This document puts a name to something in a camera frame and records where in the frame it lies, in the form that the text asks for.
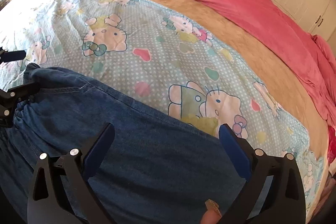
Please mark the blue denim pants lace hem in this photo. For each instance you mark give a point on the blue denim pants lace hem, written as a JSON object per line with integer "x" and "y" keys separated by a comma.
{"x": 157, "y": 170}

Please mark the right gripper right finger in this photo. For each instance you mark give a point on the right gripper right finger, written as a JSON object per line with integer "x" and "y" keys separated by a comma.
{"x": 285, "y": 200}

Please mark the pink duvet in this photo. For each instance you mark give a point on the pink duvet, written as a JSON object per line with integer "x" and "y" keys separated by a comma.
{"x": 308, "y": 56}

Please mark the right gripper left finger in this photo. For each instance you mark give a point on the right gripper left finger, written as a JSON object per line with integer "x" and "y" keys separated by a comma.
{"x": 48, "y": 201}

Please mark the Hello Kitty blue bedsheet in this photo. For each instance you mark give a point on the Hello Kitty blue bedsheet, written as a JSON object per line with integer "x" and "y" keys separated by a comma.
{"x": 164, "y": 60}

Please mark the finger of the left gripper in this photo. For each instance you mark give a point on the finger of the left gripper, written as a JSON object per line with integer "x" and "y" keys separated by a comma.
{"x": 10, "y": 99}
{"x": 9, "y": 56}

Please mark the red cloth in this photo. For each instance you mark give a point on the red cloth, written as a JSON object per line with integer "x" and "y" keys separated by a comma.
{"x": 332, "y": 144}

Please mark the right hand thumb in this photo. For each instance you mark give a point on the right hand thumb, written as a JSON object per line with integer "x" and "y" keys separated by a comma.
{"x": 212, "y": 214}

